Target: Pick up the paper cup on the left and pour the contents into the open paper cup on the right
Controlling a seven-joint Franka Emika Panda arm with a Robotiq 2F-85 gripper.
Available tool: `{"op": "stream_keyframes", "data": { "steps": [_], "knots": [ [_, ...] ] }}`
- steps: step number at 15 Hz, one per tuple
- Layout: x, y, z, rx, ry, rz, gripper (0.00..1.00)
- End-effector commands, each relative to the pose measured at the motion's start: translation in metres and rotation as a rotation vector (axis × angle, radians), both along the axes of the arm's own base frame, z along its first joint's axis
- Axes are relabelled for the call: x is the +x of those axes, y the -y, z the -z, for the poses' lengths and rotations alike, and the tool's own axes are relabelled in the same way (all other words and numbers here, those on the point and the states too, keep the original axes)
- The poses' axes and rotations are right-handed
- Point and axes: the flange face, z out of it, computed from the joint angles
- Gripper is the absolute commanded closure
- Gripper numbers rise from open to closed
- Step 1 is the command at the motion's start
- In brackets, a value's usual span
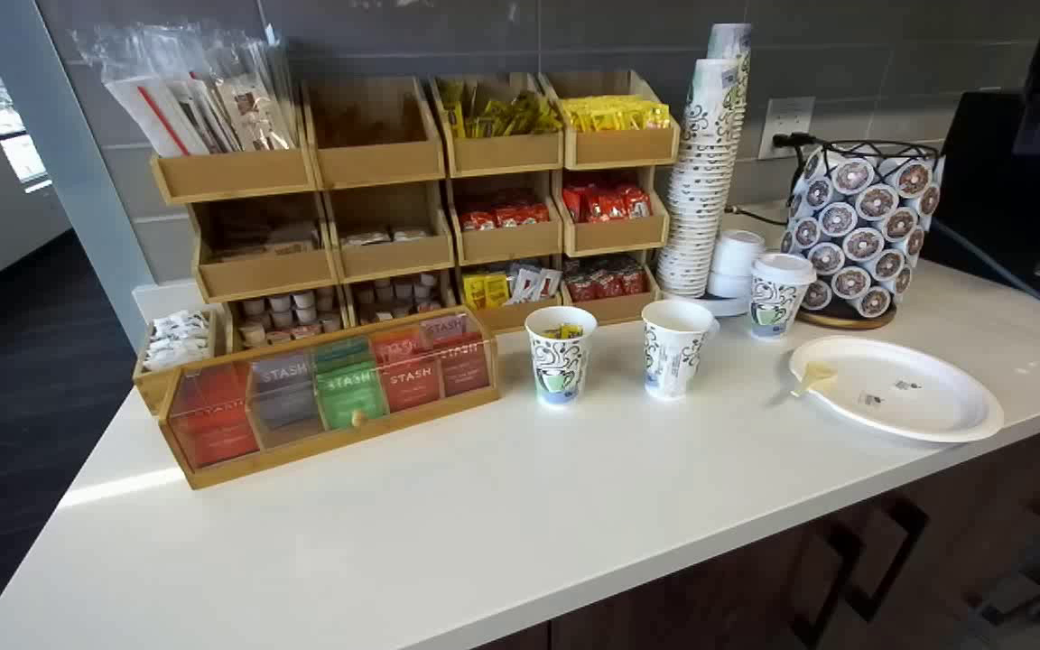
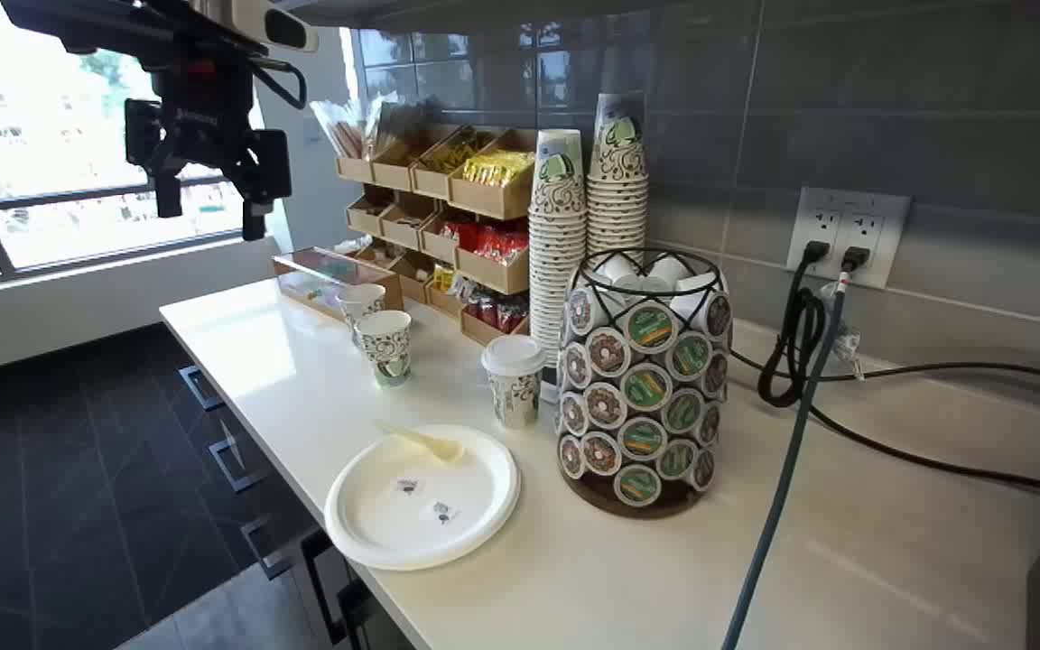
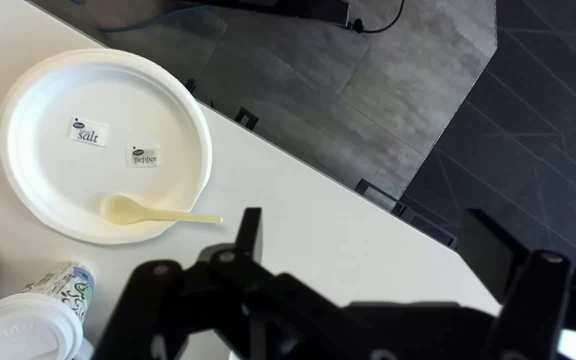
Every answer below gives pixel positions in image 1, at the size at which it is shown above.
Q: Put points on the wooden tea bag box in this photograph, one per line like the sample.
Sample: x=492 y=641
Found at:
x=326 y=390

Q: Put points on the open patterned paper cup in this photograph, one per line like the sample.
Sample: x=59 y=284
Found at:
x=673 y=358

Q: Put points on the white wall power outlet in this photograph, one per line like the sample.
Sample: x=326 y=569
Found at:
x=785 y=122

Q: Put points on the patterned paper cup with contents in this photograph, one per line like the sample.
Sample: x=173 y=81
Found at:
x=557 y=363

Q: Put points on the red packets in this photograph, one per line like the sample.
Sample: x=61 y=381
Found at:
x=605 y=200

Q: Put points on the tall stack of paper cups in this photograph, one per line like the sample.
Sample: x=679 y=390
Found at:
x=703 y=183
x=732 y=38

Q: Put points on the green and yellow packets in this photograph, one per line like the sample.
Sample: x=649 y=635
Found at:
x=503 y=115

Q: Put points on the paper cup with white lid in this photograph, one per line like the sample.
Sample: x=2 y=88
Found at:
x=776 y=303

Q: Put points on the wooden bin organizer rack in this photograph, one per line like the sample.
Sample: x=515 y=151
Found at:
x=378 y=164

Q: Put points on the black coffee machine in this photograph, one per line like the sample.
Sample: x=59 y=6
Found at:
x=1001 y=183

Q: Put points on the clear bag of packets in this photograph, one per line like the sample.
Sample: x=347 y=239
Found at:
x=198 y=96

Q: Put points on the yellow sweetener packets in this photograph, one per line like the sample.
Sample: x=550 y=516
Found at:
x=615 y=115

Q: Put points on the stack of white lids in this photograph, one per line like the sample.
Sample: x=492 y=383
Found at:
x=734 y=264

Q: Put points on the white paper plate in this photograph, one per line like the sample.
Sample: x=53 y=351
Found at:
x=903 y=390

